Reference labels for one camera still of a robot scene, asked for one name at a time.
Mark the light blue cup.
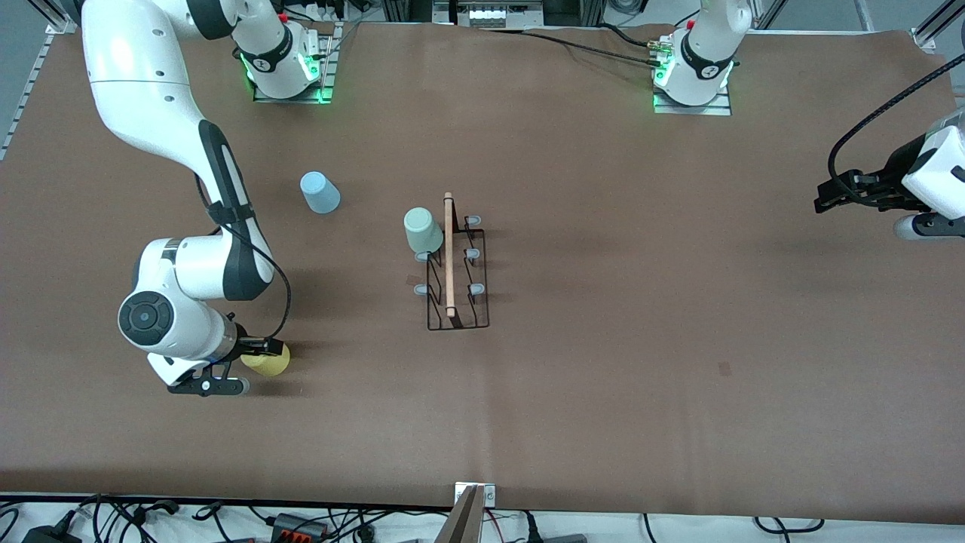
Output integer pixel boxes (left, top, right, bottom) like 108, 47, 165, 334
300, 171, 342, 215

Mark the short black table cable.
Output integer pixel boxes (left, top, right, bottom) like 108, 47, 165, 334
596, 21, 654, 48

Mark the black plug with cable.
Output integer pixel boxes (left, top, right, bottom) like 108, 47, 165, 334
520, 513, 589, 543

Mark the large table cover sheet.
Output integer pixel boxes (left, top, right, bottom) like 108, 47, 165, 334
0, 15, 965, 525

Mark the black orange power strip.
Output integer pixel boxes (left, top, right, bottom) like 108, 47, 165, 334
270, 513, 329, 541

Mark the black power adapter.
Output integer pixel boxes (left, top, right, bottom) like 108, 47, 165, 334
21, 524, 82, 543

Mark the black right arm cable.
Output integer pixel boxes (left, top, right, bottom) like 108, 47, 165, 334
195, 172, 293, 342

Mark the grey power strip box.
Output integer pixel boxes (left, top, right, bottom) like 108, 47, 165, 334
452, 0, 525, 29

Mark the silver camera mount bracket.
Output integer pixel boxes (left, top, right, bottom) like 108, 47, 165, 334
455, 483, 497, 508

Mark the yellow cup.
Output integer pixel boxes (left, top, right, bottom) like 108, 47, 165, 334
241, 343, 291, 376

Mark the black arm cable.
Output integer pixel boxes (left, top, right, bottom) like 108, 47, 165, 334
828, 54, 965, 201
195, 172, 293, 342

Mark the long black table cable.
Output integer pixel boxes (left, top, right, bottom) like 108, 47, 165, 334
520, 29, 658, 69

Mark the aluminium frame profile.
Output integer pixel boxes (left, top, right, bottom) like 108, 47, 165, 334
911, 0, 965, 51

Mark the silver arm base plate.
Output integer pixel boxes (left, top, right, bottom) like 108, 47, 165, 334
653, 84, 732, 116
253, 29, 336, 104

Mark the black wire cup holder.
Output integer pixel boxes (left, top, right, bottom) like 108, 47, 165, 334
413, 192, 491, 331

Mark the pale green cup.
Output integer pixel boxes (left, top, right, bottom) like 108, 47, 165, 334
403, 207, 445, 254

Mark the grey camera mount bar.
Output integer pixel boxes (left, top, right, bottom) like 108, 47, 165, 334
436, 486, 485, 543

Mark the looped black floor cable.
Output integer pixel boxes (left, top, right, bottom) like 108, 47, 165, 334
754, 516, 827, 533

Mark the perforated aluminium side rail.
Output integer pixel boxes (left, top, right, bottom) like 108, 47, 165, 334
0, 30, 60, 161

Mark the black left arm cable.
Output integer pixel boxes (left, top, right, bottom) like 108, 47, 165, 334
828, 54, 965, 201

